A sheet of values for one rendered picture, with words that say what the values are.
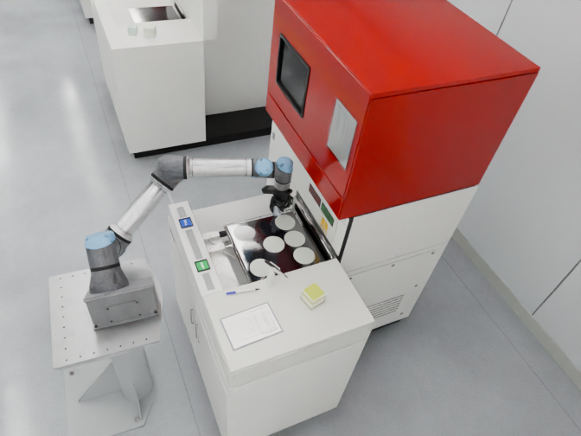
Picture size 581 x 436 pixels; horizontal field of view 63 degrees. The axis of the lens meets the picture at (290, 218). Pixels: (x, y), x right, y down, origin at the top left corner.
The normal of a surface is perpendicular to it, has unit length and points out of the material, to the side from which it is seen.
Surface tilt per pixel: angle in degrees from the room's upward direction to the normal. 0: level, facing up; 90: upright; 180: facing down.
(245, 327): 0
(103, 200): 0
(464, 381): 0
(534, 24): 90
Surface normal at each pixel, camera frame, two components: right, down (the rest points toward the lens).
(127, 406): 0.11, -0.68
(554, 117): -0.91, 0.22
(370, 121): 0.40, 0.69
